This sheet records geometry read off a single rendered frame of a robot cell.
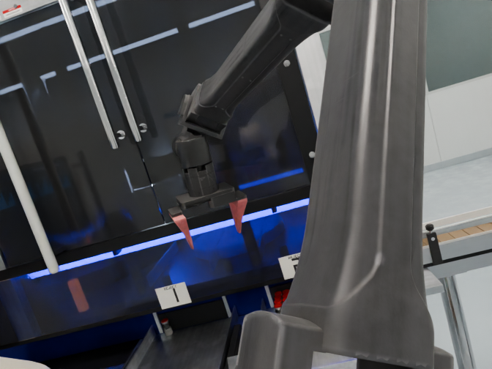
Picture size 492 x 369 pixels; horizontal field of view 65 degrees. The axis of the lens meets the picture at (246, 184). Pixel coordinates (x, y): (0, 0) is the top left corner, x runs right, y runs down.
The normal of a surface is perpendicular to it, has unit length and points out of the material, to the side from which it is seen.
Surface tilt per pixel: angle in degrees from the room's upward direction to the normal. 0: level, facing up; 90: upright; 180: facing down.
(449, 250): 90
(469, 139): 90
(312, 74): 90
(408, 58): 76
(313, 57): 90
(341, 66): 55
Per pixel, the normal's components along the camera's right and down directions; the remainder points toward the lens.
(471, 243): -0.10, 0.19
